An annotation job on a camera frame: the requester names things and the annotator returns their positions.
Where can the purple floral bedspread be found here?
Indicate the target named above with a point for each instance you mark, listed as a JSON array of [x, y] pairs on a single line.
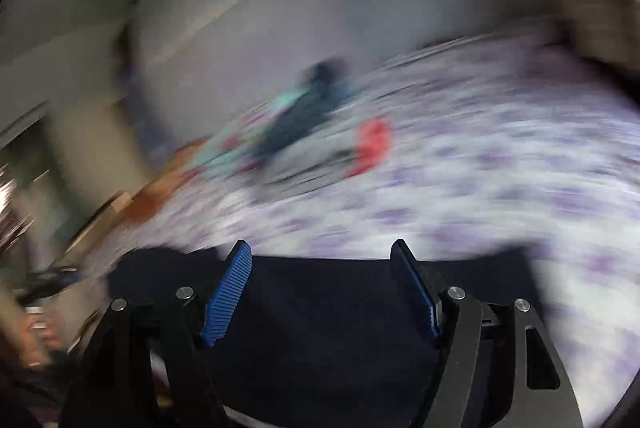
[[475, 188]]

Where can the navy blue pants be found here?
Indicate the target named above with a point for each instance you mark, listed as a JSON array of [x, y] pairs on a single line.
[[325, 308]]

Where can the red cloth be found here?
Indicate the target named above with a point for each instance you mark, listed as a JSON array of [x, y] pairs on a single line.
[[372, 148]]

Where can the folded blue jeans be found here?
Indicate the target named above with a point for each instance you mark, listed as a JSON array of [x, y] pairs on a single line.
[[305, 113]]

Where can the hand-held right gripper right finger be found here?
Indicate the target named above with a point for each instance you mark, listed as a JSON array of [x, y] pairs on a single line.
[[417, 288]]

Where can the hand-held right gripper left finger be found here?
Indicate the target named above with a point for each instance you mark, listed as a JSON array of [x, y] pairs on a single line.
[[227, 298]]

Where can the folded teal pink floral quilt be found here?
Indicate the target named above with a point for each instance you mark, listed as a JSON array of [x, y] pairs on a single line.
[[235, 148]]

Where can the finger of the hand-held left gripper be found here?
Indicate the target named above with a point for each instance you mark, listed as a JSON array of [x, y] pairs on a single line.
[[52, 280]]

